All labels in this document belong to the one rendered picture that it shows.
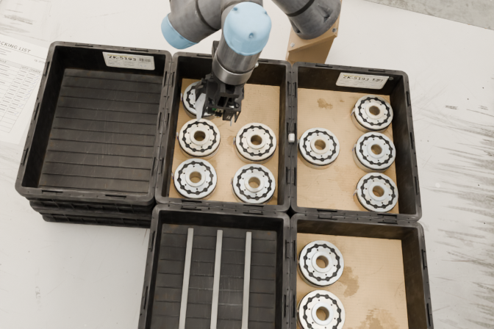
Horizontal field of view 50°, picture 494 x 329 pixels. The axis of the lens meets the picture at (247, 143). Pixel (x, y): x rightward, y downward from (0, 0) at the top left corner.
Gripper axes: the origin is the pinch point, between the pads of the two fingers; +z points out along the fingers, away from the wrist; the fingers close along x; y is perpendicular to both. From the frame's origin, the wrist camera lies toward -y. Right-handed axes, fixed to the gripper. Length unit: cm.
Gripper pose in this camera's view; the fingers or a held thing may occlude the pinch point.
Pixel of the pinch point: (213, 109)
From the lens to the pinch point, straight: 117.4
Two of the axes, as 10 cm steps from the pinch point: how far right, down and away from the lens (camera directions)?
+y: -0.4, 9.0, -4.3
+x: 9.7, 1.3, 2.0
